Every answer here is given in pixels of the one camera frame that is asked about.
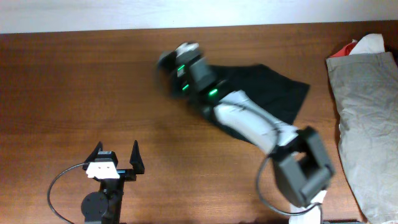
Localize red cloth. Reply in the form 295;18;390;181
330;41;357;58

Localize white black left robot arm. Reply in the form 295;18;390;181
81;141;145;224

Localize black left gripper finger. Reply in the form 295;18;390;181
129;140;145;174
82;141;103;170

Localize white cloth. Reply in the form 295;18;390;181
349;34;386;55

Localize grey shorts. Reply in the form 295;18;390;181
326;52;397;223

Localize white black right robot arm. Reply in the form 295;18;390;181
156;50;335;223

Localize black shorts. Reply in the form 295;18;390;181
190;64;310;125

